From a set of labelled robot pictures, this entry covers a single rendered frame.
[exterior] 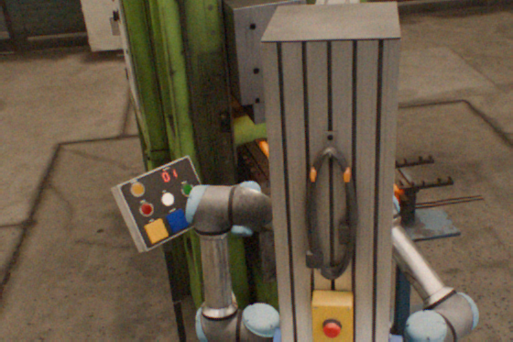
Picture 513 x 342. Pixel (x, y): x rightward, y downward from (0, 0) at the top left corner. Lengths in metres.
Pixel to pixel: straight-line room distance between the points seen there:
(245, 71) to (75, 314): 1.91
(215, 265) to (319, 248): 0.62
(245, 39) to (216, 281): 1.04
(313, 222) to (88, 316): 2.67
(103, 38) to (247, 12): 5.68
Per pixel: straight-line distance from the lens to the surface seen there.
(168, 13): 2.61
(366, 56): 1.15
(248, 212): 1.80
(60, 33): 8.84
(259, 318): 1.99
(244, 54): 2.56
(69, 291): 4.05
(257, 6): 2.53
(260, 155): 3.04
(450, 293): 2.06
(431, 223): 3.02
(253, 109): 2.66
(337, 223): 1.31
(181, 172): 2.61
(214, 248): 1.88
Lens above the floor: 2.36
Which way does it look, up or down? 29 degrees down
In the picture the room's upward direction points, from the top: 4 degrees counter-clockwise
